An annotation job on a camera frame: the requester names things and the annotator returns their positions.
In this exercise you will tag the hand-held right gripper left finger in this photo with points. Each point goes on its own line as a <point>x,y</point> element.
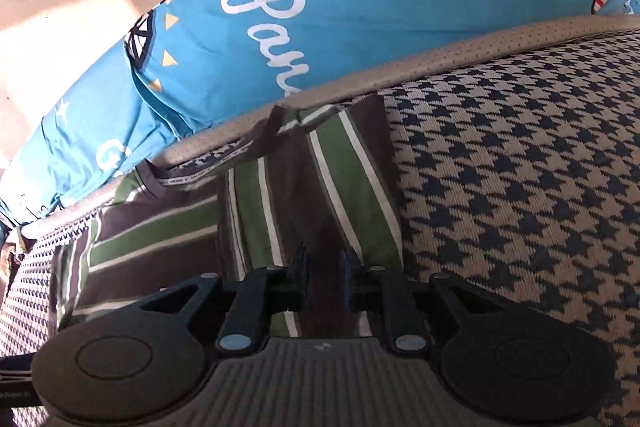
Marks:
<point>300,277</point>

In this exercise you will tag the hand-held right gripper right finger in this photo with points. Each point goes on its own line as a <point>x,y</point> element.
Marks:
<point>350,279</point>

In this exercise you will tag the green brown striped shirt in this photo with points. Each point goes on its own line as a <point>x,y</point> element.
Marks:
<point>325,167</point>

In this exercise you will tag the houndstooth woven mat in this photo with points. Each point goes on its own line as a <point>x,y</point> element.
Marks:
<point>525,157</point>

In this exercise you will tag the beige dotted mattress edge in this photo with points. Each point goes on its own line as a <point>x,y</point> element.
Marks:
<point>450,54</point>

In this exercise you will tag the blue printed bedsheet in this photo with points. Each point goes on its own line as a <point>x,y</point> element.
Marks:
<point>350,7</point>

